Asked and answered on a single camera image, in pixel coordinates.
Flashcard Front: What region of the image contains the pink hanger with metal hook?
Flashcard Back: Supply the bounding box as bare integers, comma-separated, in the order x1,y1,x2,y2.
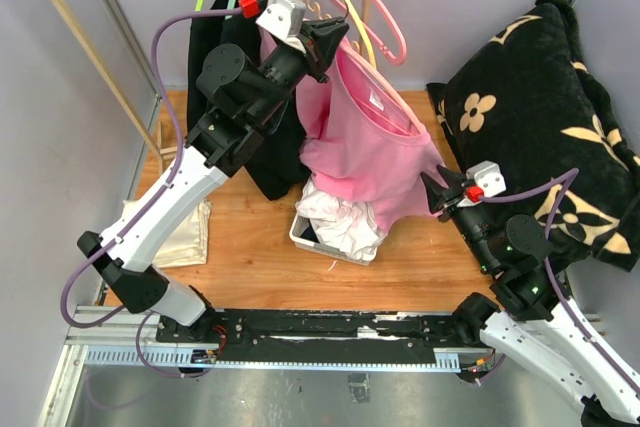
319,0,426,136

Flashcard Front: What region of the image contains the pink t shirt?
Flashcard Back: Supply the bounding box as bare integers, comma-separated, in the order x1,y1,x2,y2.
257,29,449,233

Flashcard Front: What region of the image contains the white t shirt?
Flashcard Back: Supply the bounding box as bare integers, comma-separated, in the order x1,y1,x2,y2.
295,180,387,264

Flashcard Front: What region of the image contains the navy blue t shirt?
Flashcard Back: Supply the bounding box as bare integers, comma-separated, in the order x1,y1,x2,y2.
300,225,319,243

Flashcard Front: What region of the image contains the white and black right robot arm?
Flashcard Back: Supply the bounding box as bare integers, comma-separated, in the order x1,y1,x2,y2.
421,161,639,426

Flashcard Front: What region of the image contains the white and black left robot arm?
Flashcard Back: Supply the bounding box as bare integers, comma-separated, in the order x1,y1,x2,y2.
77,19,349,343

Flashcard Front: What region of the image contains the black t shirt with print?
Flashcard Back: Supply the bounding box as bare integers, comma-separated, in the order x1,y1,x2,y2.
214,0,311,201

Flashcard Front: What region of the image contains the black t shirt far left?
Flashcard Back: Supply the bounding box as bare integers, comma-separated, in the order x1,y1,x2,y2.
187,17,222,131

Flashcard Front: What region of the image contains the black floral plush blanket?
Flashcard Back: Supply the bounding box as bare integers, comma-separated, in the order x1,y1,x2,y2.
426,0,639,271

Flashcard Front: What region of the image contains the white perforated plastic basket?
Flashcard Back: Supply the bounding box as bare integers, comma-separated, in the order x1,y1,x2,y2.
289,209,387,265

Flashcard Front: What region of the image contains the folded cream cloth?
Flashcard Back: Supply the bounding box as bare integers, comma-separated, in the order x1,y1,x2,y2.
153,200,212,269

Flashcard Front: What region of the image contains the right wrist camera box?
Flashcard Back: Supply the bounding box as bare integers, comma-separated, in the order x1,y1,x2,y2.
459,161,506,207

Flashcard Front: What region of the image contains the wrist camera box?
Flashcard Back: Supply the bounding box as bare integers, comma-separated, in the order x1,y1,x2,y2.
238,0,306,53
459,161,506,207

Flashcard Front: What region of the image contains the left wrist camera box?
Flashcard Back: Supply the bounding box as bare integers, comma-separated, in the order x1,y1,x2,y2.
238,0,306,53

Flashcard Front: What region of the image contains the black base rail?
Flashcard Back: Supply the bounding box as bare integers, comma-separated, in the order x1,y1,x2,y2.
156,309,488,365

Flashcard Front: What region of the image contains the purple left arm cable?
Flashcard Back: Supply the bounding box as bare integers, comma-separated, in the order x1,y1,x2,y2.
59,7,246,379

